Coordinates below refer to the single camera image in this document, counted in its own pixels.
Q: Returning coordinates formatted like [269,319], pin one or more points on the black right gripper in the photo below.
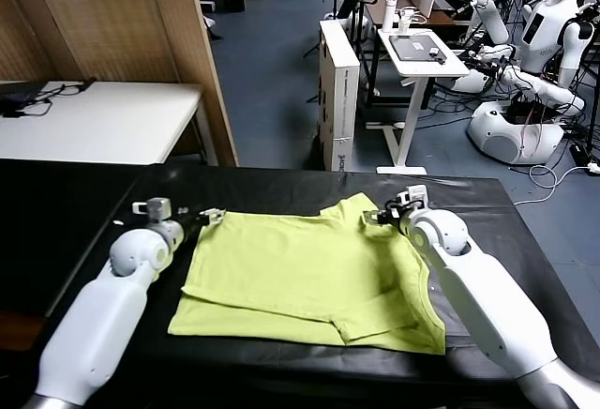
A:
[391,216]

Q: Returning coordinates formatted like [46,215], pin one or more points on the white bottle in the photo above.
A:
[388,17]

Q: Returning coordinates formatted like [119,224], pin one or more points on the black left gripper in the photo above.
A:
[190,225]

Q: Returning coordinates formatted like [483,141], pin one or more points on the white humanoid robot with base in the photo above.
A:
[539,29]

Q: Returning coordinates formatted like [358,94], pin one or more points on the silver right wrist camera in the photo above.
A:
[415,195]

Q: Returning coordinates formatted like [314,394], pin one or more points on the small white standing desk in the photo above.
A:
[412,99]

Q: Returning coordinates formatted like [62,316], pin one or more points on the yellow-green t-shirt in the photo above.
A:
[304,277]

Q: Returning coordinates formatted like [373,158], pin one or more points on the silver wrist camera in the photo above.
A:
[415,195]
[157,207]

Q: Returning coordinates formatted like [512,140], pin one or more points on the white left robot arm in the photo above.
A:
[103,315]

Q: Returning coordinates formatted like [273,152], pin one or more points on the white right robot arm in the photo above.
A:
[483,296]

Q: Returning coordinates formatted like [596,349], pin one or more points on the white table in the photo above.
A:
[117,123]

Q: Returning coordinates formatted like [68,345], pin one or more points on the black tablecloth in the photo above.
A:
[290,184]
[56,221]

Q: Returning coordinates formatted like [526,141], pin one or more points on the black power strip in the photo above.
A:
[579,153]

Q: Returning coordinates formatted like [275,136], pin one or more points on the grey closed laptop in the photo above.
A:
[412,48]

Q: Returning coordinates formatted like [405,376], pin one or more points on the black laptop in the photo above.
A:
[19,98]

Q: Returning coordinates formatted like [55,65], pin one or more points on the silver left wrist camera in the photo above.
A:
[157,207]

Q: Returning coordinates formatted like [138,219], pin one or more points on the brown desk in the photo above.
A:
[445,19]

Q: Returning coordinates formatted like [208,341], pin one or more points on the tall white cardboard box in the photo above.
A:
[335,80]

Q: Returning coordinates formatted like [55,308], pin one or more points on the white cup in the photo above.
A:
[404,23]

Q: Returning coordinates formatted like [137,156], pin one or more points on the wooden partition panel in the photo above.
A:
[117,19]

